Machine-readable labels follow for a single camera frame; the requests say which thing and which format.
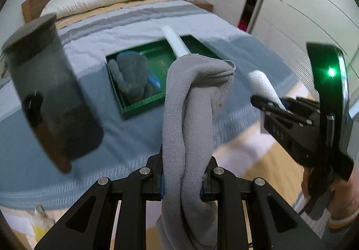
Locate white textured cloth roll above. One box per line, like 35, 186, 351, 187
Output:
248, 70, 286, 111

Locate light grey fleece cloth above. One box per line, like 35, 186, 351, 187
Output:
156, 54, 234, 249

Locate person's right hand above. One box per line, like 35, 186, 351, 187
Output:
301, 166, 359, 224

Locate striped bed cover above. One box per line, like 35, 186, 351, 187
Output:
0, 0, 312, 250

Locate clear plastic bag roll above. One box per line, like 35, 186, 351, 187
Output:
162, 26, 191, 58

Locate wooden nightstand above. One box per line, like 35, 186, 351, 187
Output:
191, 0, 214, 13

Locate green rectangular tray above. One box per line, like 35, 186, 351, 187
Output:
105, 34, 225, 121

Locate dark grey blue-edged towel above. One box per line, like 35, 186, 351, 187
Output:
108, 51, 161, 105

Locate green-lit tracker mount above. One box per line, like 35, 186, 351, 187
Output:
306, 42, 351, 154

